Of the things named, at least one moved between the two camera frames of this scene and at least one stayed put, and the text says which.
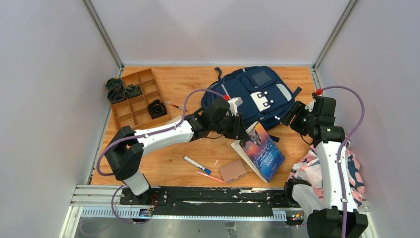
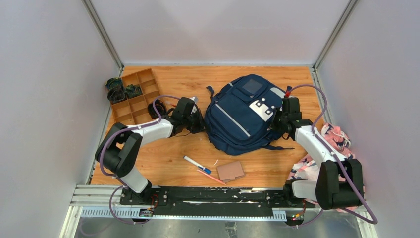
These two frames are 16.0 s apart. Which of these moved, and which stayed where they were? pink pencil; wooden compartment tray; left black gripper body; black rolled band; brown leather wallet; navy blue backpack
Moved: left black gripper body; navy blue backpack
Stayed: pink pencil; black rolled band; brown leather wallet; wooden compartment tray
